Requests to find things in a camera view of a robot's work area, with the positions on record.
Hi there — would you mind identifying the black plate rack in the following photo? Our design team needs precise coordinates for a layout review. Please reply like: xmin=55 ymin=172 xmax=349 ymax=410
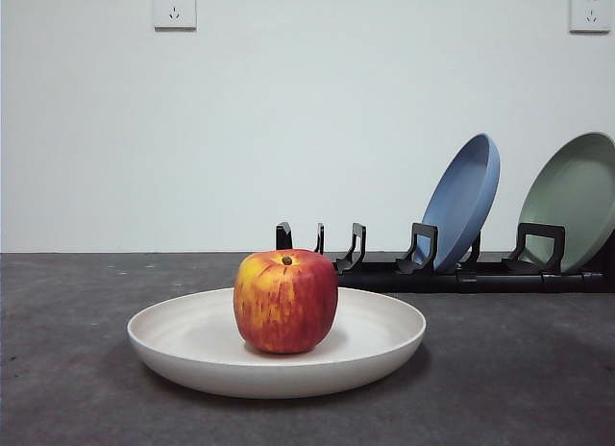
xmin=275 ymin=221 xmax=605 ymax=294

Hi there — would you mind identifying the white wall socket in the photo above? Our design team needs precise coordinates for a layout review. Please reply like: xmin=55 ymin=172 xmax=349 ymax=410
xmin=569 ymin=0 xmax=604 ymax=34
xmin=153 ymin=0 xmax=198 ymax=32

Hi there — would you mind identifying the green plate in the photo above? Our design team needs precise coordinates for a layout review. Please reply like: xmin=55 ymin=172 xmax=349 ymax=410
xmin=517 ymin=131 xmax=615 ymax=274

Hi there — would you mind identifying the pale yellow plate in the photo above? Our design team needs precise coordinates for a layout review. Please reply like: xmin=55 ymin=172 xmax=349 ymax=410
xmin=127 ymin=285 xmax=428 ymax=400

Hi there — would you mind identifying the red yellow apple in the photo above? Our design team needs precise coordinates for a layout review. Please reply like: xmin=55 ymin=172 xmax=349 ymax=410
xmin=233 ymin=248 xmax=339 ymax=356

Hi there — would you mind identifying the blue plate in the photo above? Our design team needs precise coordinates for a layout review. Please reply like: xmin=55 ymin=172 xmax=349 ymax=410
xmin=413 ymin=132 xmax=502 ymax=273

